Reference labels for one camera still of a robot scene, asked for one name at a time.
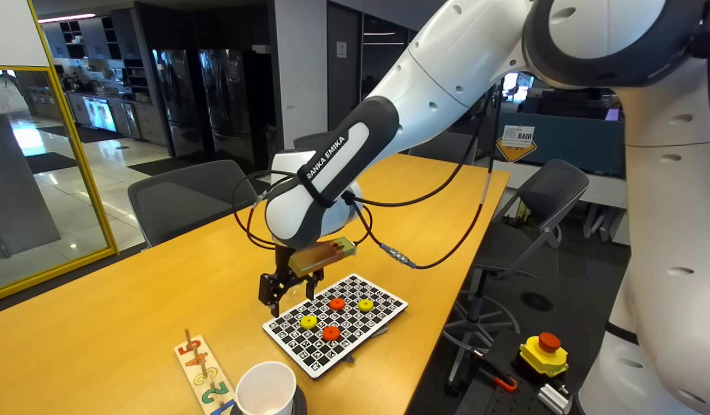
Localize small silver metal block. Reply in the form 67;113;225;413
538;380;576;415

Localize yellow diamond sign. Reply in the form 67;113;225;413
497;122;539;166

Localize yellow framed glass partition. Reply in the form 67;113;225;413
0;64;120;308

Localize black white checkerboard marker board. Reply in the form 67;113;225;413
260;272;410;380

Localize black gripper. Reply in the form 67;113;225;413
257;242;328;319

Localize yellow emergency stop button box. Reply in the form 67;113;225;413
519;330;573;380

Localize teal cabinet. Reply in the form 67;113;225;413
524;112;627;181

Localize grey office chair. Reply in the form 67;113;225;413
444;158;594;389
126;158;260;250
294;130;338;155

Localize black cable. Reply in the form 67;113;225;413
353;90;492;210
230;168;305;255
341;84;505;272

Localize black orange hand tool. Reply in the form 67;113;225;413
475;362;522;395

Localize white paper cup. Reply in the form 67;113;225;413
234;361;298;415

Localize black display cabinets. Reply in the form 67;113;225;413
135;8;282;168

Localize wooden number peg board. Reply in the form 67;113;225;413
174;328;237;415

